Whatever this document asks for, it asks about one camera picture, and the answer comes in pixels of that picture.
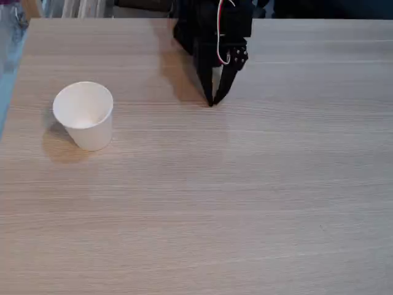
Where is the dark brown box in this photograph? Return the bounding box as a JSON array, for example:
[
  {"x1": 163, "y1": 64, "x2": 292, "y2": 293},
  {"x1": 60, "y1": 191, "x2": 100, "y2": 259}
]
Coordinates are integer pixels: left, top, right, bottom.
[{"x1": 115, "y1": 0, "x2": 174, "y2": 13}]

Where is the white paper cup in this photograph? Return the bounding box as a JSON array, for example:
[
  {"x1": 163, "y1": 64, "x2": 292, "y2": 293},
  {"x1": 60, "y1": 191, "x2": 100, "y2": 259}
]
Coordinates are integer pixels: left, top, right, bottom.
[{"x1": 52, "y1": 81, "x2": 114, "y2": 152}]

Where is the white pleated curtain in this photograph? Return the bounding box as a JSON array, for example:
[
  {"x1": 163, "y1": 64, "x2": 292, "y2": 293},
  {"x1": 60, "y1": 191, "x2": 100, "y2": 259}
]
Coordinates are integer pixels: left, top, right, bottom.
[{"x1": 42, "y1": 0, "x2": 115, "y2": 18}]

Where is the white and red servo cable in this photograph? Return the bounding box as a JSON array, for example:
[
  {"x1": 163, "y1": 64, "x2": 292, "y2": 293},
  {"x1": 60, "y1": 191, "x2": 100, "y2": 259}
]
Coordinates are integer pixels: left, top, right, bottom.
[{"x1": 216, "y1": 0, "x2": 236, "y2": 66}]

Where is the light wooden post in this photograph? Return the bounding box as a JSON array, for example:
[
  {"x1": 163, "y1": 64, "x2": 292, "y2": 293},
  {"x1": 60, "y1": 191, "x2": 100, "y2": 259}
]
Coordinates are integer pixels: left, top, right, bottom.
[{"x1": 20, "y1": 0, "x2": 44, "y2": 19}]

